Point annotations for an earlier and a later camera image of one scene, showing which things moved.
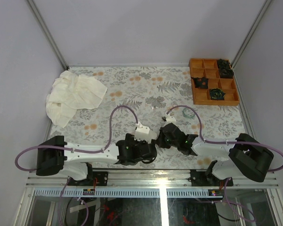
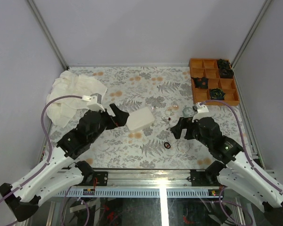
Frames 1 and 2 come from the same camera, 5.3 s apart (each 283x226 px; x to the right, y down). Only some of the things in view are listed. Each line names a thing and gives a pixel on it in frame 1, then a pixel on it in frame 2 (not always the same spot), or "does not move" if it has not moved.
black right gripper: [160, 141] → [184, 123]
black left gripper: [130, 138] → [119, 121]
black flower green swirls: [217, 93] does not move
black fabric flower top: [223, 64] does not move
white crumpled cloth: [70, 92] does not move
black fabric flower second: [226, 72] does not move
